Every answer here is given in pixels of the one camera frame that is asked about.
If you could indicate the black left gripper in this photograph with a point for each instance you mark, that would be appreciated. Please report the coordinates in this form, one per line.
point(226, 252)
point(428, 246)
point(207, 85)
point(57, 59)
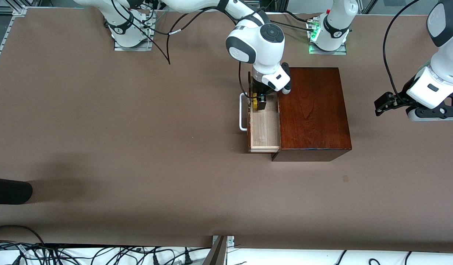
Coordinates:
point(399, 99)

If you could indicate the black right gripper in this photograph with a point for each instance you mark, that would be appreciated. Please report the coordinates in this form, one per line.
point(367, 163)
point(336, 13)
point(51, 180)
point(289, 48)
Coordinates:
point(258, 89)

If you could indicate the yellow cube block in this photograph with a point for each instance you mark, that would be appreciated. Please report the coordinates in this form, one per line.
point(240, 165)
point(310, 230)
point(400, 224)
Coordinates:
point(254, 103)

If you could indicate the stainless steel appliance door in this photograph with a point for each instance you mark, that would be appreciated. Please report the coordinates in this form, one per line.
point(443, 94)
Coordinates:
point(265, 129)

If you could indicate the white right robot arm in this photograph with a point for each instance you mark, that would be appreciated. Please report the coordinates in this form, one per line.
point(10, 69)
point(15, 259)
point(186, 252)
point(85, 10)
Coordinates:
point(256, 44)

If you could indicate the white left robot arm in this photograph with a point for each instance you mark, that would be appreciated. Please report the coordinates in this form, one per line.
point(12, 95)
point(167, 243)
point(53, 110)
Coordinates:
point(443, 62)

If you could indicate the dark wooden drawer cabinet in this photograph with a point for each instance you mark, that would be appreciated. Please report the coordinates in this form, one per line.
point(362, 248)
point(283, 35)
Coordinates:
point(315, 110)

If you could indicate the brown table cover sheet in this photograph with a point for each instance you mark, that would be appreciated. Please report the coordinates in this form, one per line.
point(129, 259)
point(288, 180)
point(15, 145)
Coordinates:
point(197, 184)

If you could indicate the black power plug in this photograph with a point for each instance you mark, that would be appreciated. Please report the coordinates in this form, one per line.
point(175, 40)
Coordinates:
point(188, 259)
point(155, 260)

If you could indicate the black foam roll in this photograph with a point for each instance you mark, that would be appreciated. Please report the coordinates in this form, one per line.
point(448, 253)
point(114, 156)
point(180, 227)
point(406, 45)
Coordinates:
point(9, 191)

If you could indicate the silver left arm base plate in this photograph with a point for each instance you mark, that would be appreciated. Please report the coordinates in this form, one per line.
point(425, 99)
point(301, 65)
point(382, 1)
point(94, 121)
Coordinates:
point(327, 52)

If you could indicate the black frame post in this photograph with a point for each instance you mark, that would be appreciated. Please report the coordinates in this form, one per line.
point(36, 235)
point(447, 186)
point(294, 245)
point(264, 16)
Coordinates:
point(278, 4)

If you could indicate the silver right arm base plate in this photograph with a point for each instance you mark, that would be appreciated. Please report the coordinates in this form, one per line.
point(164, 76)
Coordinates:
point(132, 48)

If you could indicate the silver corner bracket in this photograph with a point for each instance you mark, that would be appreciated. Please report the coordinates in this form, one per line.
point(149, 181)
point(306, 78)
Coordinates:
point(230, 241)

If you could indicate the grey metal post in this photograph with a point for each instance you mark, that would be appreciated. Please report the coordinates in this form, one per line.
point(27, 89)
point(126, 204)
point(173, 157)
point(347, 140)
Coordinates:
point(217, 254)

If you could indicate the aluminium frame rail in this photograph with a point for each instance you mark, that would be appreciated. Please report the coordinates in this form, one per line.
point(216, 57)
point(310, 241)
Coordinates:
point(18, 11)

